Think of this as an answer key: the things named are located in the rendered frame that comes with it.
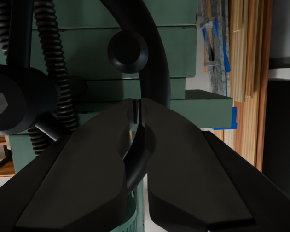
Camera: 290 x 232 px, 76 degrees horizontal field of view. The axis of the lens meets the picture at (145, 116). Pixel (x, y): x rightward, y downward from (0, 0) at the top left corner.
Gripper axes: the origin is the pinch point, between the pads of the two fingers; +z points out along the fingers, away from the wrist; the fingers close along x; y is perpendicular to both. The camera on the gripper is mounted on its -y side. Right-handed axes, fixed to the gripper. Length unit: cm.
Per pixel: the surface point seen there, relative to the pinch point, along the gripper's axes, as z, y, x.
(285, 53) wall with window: 134, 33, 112
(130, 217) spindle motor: 20, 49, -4
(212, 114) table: 20.1, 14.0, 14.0
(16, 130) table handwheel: 2.8, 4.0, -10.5
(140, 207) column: 36, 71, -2
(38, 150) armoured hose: 8.8, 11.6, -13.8
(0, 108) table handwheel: 3.2, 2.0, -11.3
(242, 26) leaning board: 145, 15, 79
